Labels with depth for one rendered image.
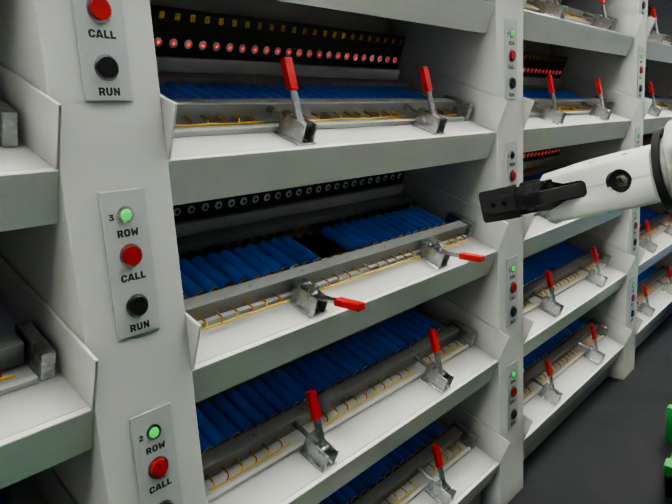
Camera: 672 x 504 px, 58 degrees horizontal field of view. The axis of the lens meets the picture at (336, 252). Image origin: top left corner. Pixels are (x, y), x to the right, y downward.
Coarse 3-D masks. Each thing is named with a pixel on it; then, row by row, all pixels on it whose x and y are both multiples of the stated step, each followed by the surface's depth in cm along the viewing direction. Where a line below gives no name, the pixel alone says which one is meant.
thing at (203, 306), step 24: (408, 240) 89; (432, 240) 93; (312, 264) 75; (336, 264) 76; (360, 264) 81; (240, 288) 66; (264, 288) 68; (288, 288) 71; (192, 312) 61; (216, 312) 63
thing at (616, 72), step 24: (624, 0) 143; (552, 48) 156; (576, 48) 153; (576, 72) 154; (600, 72) 150; (624, 72) 146; (600, 144) 153; (624, 144) 149; (624, 216) 152; (624, 240) 154; (624, 288) 156; (624, 312) 157; (624, 360) 159
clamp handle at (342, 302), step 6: (312, 288) 69; (318, 288) 69; (312, 294) 69; (318, 294) 69; (324, 300) 68; (330, 300) 67; (336, 300) 66; (342, 300) 66; (348, 300) 66; (354, 300) 66; (342, 306) 66; (348, 306) 65; (354, 306) 65; (360, 306) 65
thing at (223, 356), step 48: (384, 192) 103; (432, 192) 106; (480, 240) 102; (336, 288) 76; (384, 288) 79; (432, 288) 87; (192, 336) 55; (240, 336) 62; (288, 336) 65; (336, 336) 73
